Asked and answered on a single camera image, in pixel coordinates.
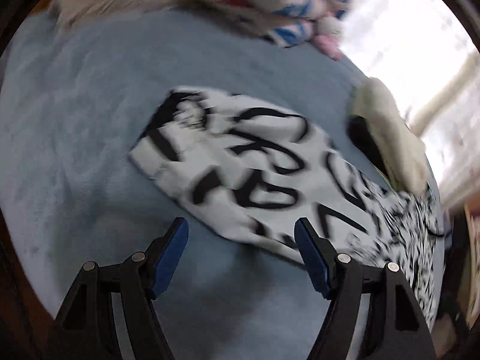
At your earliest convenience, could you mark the white black graffiti print hoodie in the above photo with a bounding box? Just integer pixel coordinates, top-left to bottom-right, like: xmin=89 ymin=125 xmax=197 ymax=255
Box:
xmin=129 ymin=86 xmax=440 ymax=324

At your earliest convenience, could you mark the folded cream fleece garment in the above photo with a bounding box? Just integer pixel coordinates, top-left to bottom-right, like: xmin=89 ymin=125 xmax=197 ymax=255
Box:
xmin=348 ymin=77 xmax=430 ymax=195

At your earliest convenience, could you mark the folded black garment under cream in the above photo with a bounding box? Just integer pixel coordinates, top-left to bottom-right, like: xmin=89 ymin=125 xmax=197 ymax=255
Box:
xmin=346 ymin=115 xmax=389 ymax=179

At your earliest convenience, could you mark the blue-grey fleece bed blanket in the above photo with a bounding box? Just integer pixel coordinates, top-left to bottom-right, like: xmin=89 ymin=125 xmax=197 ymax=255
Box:
xmin=1 ymin=9 xmax=393 ymax=359

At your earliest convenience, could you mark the sheer white floral curtain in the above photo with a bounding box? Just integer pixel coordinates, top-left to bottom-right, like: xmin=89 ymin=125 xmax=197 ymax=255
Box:
xmin=342 ymin=0 xmax=479 ymax=211

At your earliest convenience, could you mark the pink white kitty plush toy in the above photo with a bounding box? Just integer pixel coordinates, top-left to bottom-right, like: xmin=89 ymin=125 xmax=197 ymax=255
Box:
xmin=312 ymin=14 xmax=343 ymax=61

